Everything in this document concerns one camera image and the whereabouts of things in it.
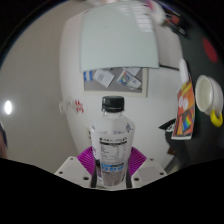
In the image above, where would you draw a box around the black bag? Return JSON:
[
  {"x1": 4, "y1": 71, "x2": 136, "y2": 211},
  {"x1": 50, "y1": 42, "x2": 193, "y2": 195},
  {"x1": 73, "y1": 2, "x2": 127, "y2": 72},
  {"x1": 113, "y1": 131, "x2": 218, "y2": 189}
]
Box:
[{"x1": 158, "y1": 118, "x2": 177, "y2": 133}]

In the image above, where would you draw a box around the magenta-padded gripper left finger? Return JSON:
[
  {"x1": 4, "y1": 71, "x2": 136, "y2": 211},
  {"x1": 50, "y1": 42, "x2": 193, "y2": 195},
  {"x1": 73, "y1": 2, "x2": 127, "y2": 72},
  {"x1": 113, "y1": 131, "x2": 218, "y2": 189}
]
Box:
[{"x1": 54, "y1": 146, "x2": 98, "y2": 188}]

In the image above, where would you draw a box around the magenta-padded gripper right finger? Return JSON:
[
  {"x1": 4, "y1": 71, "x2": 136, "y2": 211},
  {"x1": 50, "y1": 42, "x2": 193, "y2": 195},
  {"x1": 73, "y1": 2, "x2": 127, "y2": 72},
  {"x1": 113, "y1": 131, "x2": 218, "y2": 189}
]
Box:
[{"x1": 125, "y1": 146, "x2": 168, "y2": 189}]

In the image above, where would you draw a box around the clear black-capped water bottle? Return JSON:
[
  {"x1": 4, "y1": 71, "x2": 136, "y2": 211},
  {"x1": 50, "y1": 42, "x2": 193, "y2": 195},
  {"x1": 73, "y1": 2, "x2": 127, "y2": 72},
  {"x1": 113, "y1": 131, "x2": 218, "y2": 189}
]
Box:
[{"x1": 89, "y1": 95, "x2": 136, "y2": 188}]

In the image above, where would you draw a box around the white mug with yellow handle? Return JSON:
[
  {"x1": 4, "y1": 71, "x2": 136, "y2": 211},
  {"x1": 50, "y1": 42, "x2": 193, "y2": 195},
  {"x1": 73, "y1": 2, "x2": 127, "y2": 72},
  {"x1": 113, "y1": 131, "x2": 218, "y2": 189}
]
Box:
[{"x1": 194, "y1": 74, "x2": 224, "y2": 128}]

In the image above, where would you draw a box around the colourful printed book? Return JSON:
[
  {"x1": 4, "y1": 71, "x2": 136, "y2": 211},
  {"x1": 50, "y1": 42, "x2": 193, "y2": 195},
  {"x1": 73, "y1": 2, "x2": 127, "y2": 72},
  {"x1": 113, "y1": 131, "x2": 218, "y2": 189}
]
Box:
[{"x1": 171, "y1": 81, "x2": 196, "y2": 141}]

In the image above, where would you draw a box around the red wall sign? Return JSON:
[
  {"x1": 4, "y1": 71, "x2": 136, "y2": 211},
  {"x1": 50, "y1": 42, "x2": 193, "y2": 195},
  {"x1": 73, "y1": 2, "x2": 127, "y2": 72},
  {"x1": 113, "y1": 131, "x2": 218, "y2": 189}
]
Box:
[{"x1": 73, "y1": 99, "x2": 85, "y2": 114}]

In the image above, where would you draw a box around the large whiteboard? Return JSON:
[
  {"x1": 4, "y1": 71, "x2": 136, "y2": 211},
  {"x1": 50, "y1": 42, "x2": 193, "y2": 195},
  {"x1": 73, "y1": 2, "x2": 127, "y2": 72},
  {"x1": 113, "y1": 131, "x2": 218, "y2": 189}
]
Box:
[{"x1": 79, "y1": 1, "x2": 160, "y2": 72}]

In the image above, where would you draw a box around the grey pin board with papers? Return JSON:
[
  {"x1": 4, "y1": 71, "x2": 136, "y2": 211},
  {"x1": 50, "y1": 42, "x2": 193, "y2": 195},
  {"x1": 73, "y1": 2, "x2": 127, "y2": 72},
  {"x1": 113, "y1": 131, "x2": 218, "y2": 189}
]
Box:
[{"x1": 82, "y1": 66, "x2": 149, "y2": 99}]

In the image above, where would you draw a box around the black desk gadget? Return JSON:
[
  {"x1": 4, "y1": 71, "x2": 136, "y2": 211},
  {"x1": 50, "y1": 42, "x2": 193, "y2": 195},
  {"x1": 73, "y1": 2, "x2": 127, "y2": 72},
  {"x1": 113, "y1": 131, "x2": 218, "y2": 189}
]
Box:
[{"x1": 164, "y1": 11, "x2": 188, "y2": 36}]

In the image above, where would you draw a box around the round ceiling light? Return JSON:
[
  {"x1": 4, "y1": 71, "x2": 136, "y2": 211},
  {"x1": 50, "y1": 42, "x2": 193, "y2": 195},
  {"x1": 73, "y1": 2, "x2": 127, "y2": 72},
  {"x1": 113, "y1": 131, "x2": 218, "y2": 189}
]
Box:
[{"x1": 3, "y1": 99, "x2": 14, "y2": 116}]

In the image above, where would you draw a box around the white wall fixture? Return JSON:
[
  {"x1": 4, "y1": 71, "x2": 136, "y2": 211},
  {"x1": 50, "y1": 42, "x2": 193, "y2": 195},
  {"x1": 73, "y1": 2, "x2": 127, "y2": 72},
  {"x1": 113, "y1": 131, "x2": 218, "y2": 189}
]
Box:
[{"x1": 59, "y1": 97, "x2": 75, "y2": 116}]

